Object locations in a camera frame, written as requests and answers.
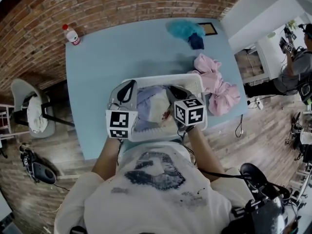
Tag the plastic bottle with red label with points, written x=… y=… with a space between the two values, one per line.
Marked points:
x=72 y=35

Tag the dark blue cloth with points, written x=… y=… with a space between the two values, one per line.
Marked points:
x=196 y=41

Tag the person's right forearm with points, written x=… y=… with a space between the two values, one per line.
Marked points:
x=202 y=152

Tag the white desk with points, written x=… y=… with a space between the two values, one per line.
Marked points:
x=268 y=57

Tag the white power strip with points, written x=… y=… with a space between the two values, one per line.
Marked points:
x=259 y=103

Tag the blue-grey clothes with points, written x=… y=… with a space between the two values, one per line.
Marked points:
x=145 y=125

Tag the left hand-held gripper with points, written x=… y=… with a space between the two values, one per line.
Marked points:
x=120 y=123

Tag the lavender garment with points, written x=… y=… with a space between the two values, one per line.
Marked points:
x=146 y=99

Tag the teal fluffy cloth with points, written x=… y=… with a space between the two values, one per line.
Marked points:
x=184 y=29

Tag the person's white printed t-shirt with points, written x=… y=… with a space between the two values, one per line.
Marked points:
x=146 y=203

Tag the white plastic laundry basket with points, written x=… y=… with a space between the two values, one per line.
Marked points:
x=192 y=82

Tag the pink garment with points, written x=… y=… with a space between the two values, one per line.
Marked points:
x=219 y=91

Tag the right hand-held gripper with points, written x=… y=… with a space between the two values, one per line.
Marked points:
x=191 y=112

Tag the grey shell chair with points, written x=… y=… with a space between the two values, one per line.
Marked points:
x=19 y=89

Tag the light blue table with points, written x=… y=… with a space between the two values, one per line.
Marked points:
x=122 y=57

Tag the person's left forearm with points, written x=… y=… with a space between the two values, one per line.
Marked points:
x=107 y=157

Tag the small vase with green plant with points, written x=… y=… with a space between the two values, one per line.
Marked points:
x=271 y=35

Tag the white clothes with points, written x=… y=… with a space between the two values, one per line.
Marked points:
x=158 y=108

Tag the white crumpled cloth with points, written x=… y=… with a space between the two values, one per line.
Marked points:
x=35 y=116

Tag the small black picture frame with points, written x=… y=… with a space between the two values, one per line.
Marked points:
x=207 y=28

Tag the black waist-mounted equipment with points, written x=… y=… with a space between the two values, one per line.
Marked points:
x=268 y=216

